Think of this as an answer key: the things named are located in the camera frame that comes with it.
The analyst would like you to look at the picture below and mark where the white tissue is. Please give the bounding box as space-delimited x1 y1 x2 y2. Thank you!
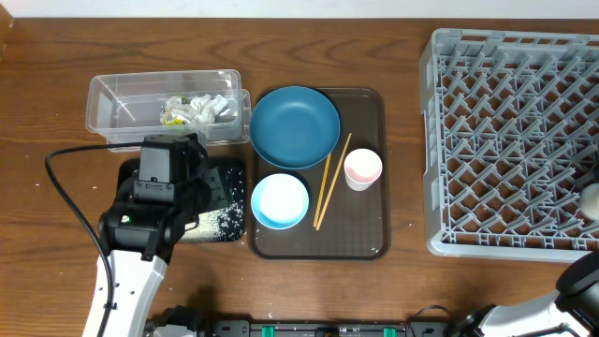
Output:
159 94 237 125

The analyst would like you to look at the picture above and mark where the pink cup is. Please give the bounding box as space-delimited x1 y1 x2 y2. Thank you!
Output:
343 148 383 192

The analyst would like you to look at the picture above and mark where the black rectangular tray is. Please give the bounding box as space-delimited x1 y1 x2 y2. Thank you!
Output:
115 157 246 225

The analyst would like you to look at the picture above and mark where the wooden chopstick right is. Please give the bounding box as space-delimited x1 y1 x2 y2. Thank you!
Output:
315 133 352 231

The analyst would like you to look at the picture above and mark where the pile of white rice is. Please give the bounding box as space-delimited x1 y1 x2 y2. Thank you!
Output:
180 203 245 243

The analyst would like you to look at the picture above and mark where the grey dishwasher rack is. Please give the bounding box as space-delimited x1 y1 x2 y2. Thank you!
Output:
419 28 598 263

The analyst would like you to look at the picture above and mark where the clear plastic waste bin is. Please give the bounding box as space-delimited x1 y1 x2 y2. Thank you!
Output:
86 69 251 146

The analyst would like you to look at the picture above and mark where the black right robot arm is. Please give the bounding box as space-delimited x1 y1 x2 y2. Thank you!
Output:
446 252 598 337

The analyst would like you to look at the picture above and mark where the green cup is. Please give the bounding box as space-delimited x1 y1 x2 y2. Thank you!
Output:
579 183 599 221

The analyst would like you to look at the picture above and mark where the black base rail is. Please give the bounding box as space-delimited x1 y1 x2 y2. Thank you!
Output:
144 306 450 337

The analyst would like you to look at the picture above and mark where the dark blue plate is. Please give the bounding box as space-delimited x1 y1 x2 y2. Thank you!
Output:
250 86 341 169

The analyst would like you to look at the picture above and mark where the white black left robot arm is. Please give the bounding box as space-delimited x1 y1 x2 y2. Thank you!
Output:
83 135 212 336

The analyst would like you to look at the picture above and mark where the brown serving tray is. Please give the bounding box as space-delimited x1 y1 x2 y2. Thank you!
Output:
247 87 390 260

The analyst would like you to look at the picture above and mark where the wooden chopstick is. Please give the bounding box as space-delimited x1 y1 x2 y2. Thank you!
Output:
315 133 352 231
313 153 331 228

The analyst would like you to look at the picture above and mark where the wooden chopstick left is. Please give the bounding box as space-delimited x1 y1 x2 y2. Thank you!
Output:
313 153 331 228

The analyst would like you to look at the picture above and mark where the light blue small bowl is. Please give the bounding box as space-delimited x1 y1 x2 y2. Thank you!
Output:
251 173 310 230

